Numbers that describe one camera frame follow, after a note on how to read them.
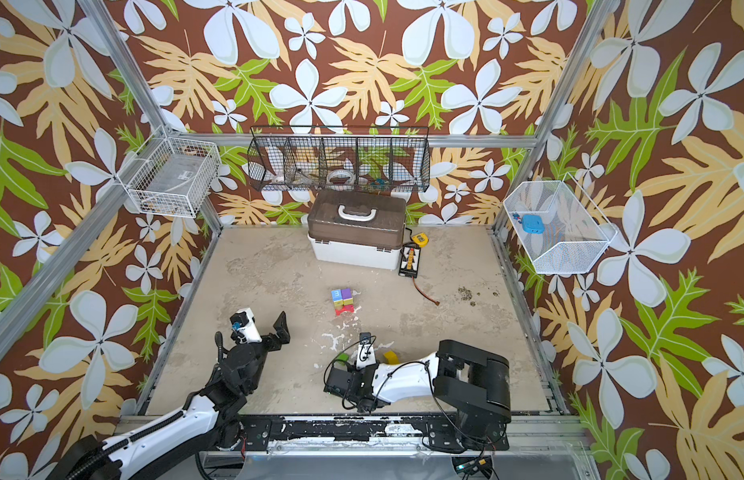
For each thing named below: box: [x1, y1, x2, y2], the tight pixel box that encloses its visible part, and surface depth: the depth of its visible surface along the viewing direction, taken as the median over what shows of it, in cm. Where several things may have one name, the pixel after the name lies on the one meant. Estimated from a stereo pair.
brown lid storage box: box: [307, 190, 407, 270], surface depth 98 cm
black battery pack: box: [398, 242, 421, 279], surface depth 110 cm
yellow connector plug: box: [412, 232, 429, 247], surface depth 117 cm
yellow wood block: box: [384, 350, 400, 365], surface depth 87 cm
